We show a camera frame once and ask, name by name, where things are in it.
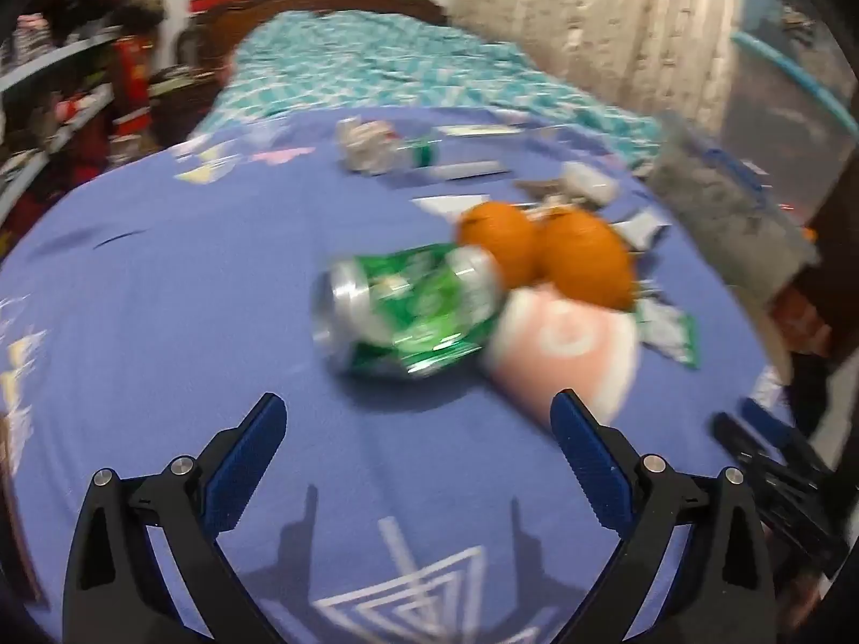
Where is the crushed green drink can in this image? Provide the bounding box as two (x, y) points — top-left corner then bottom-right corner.
(310, 245), (503, 380)

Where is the crumpled white wrapper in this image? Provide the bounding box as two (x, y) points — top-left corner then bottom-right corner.
(337, 118), (405, 177)

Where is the green white wrapper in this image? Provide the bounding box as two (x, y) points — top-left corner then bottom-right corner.
(632, 296), (700, 370)

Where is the beige curtain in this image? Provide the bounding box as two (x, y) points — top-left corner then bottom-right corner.
(451, 0), (742, 135)

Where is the small green bottle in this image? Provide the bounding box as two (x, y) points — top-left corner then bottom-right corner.
(401, 136), (445, 169)

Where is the blue hoop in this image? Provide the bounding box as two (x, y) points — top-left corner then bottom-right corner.
(731, 0), (850, 149)

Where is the grey bag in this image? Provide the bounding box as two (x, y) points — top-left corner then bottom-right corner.
(647, 113), (821, 303)

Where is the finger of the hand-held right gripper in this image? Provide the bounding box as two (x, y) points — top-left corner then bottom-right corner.
(740, 398), (816, 467)
(710, 411), (848, 578)

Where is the orange fruit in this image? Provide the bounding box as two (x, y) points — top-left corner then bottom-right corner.
(458, 201), (540, 287)
(538, 208), (636, 314)

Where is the grey marker pen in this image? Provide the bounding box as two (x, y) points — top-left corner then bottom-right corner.
(429, 159), (512, 184)

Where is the blue patterned bedsheet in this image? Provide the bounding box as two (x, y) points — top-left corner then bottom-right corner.
(0, 106), (799, 644)

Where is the grey metal shelf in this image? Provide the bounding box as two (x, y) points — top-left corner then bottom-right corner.
(0, 13), (125, 229)

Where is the teal patterned blanket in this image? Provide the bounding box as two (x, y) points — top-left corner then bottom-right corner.
(198, 10), (672, 162)

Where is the white small bottle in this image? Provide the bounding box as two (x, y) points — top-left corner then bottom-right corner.
(562, 161), (620, 207)

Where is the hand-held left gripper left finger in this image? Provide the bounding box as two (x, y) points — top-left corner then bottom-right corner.
(63, 392), (288, 644)

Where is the pink paper cup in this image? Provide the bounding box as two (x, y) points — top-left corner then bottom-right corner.
(482, 283), (640, 427)

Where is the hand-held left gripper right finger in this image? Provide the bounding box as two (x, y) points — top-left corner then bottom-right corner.
(550, 389), (776, 644)

